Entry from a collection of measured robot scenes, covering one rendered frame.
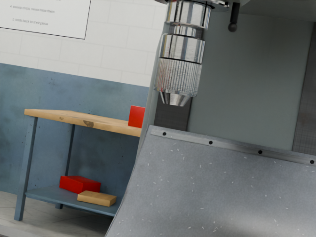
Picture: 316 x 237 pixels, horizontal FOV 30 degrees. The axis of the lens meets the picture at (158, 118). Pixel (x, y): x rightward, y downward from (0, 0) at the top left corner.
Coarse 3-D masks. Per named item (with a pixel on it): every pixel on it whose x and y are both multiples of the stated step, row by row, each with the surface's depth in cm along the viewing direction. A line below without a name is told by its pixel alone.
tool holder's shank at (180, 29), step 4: (172, 24) 62; (176, 24) 61; (180, 24) 61; (176, 28) 62; (180, 28) 62; (184, 28) 61; (188, 28) 61; (192, 28) 62; (196, 28) 62; (176, 32) 62; (180, 32) 62; (184, 32) 61; (188, 32) 61; (192, 32) 62; (192, 36) 62
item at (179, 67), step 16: (160, 48) 62; (176, 48) 60; (192, 48) 60; (160, 64) 62; (176, 64) 60; (192, 64) 61; (160, 80) 61; (176, 80) 60; (192, 80) 61; (192, 96) 62
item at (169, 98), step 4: (160, 92) 62; (164, 92) 62; (164, 96) 62; (168, 96) 62; (172, 96) 61; (176, 96) 61; (180, 96) 61; (184, 96) 62; (188, 96) 62; (164, 100) 62; (168, 100) 62; (172, 100) 62; (176, 100) 62; (180, 100) 62; (184, 100) 62; (172, 104) 62; (176, 104) 62; (180, 104) 62; (184, 104) 63
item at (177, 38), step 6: (162, 36) 62; (168, 36) 61; (174, 36) 60; (180, 36) 60; (186, 36) 60; (168, 42) 61; (174, 42) 60; (180, 42) 60; (186, 42) 60; (192, 42) 60; (198, 42) 61; (204, 42) 62; (204, 48) 62
